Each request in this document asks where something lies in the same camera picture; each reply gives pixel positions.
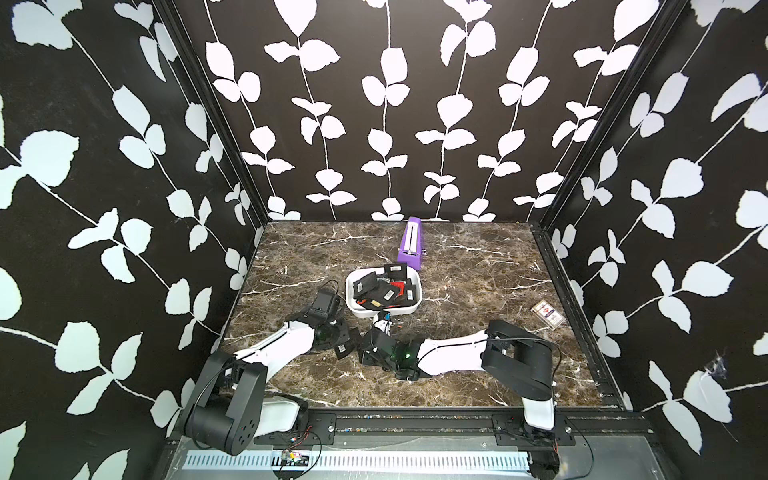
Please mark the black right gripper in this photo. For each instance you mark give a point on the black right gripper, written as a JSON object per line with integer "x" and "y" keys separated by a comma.
{"x": 362, "y": 355}

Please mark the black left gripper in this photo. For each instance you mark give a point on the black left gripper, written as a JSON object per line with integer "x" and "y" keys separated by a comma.
{"x": 343, "y": 334}

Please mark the black tea bag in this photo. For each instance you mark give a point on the black tea bag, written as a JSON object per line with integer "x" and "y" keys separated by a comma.
{"x": 365, "y": 284}
{"x": 344, "y": 350}
{"x": 383, "y": 296}

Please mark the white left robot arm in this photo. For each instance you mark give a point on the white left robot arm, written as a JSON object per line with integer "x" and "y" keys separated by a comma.
{"x": 229, "y": 406}

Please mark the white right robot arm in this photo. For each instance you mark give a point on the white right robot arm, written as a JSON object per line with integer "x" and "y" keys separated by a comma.
{"x": 521, "y": 361}

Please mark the black tea bag barcode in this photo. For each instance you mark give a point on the black tea bag barcode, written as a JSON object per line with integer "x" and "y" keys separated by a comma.
{"x": 396, "y": 272}

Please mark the white plastic storage box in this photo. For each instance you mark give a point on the white plastic storage box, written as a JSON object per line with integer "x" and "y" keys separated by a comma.
{"x": 406, "y": 303}

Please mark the purple metronome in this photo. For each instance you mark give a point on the purple metronome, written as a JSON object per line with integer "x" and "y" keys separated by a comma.
{"x": 411, "y": 249}

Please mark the white red card pack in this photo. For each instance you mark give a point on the white red card pack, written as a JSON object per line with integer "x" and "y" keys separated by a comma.
{"x": 548, "y": 314}

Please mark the perforated white metal rail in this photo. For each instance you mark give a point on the perforated white metal rail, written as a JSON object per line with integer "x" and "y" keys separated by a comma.
{"x": 420, "y": 462}

